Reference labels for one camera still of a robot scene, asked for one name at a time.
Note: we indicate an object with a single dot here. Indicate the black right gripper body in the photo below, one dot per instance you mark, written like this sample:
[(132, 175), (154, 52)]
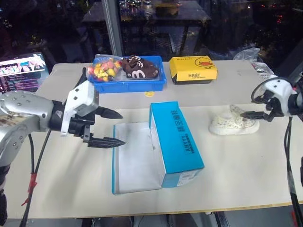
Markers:
[(274, 107)]

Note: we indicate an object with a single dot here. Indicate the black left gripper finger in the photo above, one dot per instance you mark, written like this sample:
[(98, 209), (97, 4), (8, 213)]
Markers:
[(106, 142), (111, 114)]

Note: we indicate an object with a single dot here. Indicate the yellow duck print box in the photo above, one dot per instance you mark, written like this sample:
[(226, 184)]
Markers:
[(194, 71)]

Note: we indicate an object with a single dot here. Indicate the blue cardboard shoebox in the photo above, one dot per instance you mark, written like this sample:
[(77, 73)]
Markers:
[(175, 142)]

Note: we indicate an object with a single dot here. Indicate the laptop screen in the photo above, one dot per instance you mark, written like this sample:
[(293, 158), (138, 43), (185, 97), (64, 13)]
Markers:
[(21, 75)]

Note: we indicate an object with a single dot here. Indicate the brown M&M plush bag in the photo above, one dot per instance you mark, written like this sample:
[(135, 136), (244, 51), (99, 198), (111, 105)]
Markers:
[(139, 68)]

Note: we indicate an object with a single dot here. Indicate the bag of colourful candy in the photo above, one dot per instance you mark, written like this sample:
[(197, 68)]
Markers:
[(104, 69)]

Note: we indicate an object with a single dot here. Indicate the clear plastic bag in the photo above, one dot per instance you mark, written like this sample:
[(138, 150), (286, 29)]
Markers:
[(246, 55)]

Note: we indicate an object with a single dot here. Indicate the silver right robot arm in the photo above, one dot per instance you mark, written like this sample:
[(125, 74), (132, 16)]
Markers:
[(297, 104)]

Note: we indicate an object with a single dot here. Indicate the grey metal pole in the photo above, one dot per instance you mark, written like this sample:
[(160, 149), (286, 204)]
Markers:
[(113, 28)]

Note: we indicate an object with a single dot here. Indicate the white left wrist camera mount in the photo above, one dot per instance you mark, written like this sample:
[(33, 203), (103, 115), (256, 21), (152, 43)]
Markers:
[(81, 94)]

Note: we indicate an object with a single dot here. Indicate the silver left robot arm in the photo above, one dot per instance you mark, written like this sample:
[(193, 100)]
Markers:
[(21, 111)]

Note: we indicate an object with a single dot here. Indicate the white mesh child shoe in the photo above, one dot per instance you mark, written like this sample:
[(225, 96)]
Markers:
[(227, 124)]

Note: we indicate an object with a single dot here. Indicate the dark background table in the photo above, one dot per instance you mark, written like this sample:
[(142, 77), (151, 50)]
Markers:
[(146, 16)]

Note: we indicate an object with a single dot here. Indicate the round yellow sticker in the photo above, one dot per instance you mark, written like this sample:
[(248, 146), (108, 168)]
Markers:
[(149, 94)]

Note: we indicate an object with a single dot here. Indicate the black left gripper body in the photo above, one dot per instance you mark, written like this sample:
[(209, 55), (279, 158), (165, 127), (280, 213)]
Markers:
[(79, 125)]

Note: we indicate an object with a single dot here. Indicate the blue plastic bin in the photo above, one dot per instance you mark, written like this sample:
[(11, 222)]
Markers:
[(132, 85)]

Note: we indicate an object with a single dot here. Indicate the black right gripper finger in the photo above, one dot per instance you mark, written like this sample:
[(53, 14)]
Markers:
[(260, 97), (254, 115)]

